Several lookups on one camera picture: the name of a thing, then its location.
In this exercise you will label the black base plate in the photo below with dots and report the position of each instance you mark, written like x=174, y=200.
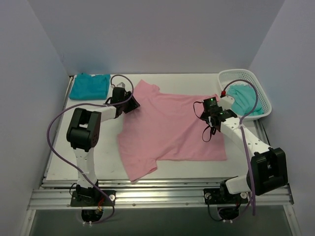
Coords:
x=213, y=196
x=85, y=201

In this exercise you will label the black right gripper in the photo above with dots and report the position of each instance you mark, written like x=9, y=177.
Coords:
x=205, y=115

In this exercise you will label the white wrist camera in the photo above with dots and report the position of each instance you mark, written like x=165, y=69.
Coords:
x=225, y=101
x=119, y=85

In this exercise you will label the white perforated plastic basket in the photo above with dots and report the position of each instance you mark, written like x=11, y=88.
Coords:
x=246, y=77

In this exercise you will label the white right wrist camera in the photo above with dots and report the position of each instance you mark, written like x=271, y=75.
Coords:
x=225, y=101

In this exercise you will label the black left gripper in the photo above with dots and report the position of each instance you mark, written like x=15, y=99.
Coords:
x=131, y=105

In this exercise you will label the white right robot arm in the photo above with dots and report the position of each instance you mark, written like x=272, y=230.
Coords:
x=267, y=168

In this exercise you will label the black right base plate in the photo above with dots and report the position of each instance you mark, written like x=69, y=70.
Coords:
x=213, y=196

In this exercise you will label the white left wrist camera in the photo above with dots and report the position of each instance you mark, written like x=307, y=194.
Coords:
x=119, y=85

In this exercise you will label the teal folded t-shirt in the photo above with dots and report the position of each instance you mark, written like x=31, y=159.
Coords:
x=88, y=87

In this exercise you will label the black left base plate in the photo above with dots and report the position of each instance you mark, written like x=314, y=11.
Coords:
x=85, y=201

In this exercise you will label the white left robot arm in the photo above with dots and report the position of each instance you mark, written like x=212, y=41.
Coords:
x=84, y=131

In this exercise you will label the mint green t-shirt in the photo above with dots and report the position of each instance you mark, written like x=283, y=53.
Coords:
x=244, y=98

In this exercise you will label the aluminium rail frame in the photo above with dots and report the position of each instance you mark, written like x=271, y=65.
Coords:
x=143, y=195

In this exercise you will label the pink t-shirt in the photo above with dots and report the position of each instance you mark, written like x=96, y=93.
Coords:
x=166, y=127

